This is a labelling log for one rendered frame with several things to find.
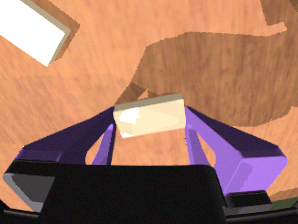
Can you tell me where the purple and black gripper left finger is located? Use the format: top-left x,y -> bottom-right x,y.
14,106 -> 117,165

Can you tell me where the white domino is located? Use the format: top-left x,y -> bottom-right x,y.
0,0 -> 71,66

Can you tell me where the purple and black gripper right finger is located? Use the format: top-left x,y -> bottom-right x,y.
184,106 -> 288,196

